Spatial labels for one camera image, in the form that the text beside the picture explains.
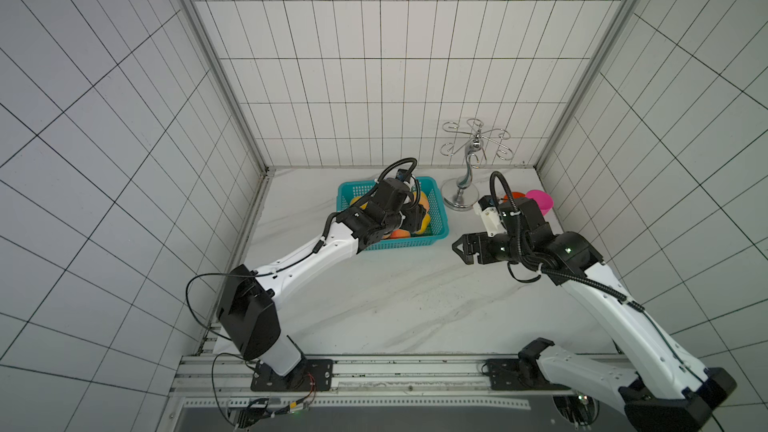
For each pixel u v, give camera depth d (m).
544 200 0.90
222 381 0.75
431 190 1.02
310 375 0.72
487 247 0.61
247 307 0.41
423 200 1.03
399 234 0.92
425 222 0.94
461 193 1.09
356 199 0.63
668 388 0.37
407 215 0.68
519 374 0.67
